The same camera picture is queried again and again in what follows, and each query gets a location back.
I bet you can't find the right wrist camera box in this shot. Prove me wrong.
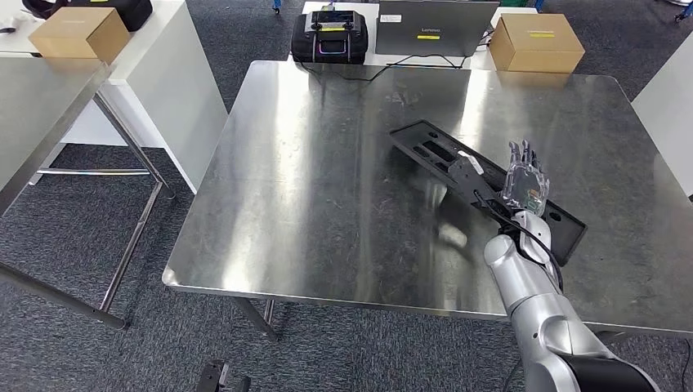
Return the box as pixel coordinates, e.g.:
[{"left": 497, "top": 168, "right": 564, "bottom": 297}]
[{"left": 457, "top": 150, "right": 485, "bottom": 176}]

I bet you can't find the black desk cable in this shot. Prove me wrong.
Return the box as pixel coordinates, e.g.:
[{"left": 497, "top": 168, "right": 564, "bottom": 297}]
[{"left": 300, "top": 52, "right": 472, "bottom": 83}]

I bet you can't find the black controller carry case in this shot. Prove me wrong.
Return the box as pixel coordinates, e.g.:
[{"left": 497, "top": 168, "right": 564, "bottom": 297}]
[{"left": 290, "top": 9, "right": 369, "bottom": 65}]

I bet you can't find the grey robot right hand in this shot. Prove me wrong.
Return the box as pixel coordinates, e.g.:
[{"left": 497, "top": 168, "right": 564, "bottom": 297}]
[{"left": 500, "top": 140, "right": 551, "bottom": 217}]

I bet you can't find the black plastic plate bracket part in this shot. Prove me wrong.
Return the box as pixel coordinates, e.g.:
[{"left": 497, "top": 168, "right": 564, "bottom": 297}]
[{"left": 389, "top": 119, "right": 588, "bottom": 267}]

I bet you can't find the white cabinet panel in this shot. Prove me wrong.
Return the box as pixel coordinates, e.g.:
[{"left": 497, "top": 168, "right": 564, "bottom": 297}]
[
  {"left": 0, "top": 0, "right": 230, "bottom": 194},
  {"left": 630, "top": 46, "right": 693, "bottom": 198}
]

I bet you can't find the brown cardboard box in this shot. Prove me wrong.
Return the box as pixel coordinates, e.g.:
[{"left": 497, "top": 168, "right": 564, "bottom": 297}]
[
  {"left": 489, "top": 12, "right": 586, "bottom": 74},
  {"left": 28, "top": 6, "right": 132, "bottom": 65}
]

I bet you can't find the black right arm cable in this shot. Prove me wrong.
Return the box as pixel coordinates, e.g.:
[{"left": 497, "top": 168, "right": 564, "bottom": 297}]
[{"left": 473, "top": 189, "right": 566, "bottom": 293}]

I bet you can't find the black right camera bracket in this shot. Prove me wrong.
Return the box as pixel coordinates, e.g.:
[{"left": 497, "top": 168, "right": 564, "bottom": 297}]
[{"left": 448, "top": 159, "right": 524, "bottom": 229}]

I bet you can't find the white desk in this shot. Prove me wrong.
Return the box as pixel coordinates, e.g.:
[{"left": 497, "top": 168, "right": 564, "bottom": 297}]
[{"left": 287, "top": 0, "right": 539, "bottom": 71}]

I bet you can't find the steel workbench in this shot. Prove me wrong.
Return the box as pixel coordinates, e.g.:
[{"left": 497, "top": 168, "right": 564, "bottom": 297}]
[
  {"left": 0, "top": 56, "right": 177, "bottom": 331},
  {"left": 162, "top": 59, "right": 693, "bottom": 342}
]

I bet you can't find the grey Lenovo laptop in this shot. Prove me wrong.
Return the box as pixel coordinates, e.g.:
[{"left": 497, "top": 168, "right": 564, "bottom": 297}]
[{"left": 374, "top": 0, "right": 501, "bottom": 59}]

